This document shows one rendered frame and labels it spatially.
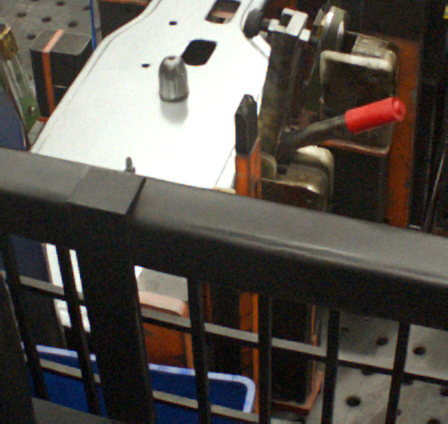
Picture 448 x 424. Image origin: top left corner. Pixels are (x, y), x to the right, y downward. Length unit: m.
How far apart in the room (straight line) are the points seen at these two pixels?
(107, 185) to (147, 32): 1.02
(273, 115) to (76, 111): 0.28
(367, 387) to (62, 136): 0.45
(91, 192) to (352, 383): 1.04
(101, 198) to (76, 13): 1.60
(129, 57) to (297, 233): 1.00
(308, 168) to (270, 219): 0.76
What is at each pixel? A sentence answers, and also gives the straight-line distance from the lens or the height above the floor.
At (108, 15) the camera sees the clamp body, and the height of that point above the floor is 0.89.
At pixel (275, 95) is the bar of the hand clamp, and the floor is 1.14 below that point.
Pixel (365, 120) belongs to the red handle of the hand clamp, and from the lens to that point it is 1.10.
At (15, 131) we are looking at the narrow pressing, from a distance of 0.87.
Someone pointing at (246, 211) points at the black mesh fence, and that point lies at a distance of 0.41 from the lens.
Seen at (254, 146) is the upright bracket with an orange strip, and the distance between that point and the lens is 1.03.
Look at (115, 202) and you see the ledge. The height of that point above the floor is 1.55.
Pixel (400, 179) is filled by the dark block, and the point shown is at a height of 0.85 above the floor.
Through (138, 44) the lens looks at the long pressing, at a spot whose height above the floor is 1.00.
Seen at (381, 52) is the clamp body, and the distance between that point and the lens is 1.28.
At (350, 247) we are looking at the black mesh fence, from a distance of 0.40.
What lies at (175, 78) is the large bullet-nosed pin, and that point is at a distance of 1.30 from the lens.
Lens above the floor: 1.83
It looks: 43 degrees down
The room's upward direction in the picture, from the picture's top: 2 degrees counter-clockwise
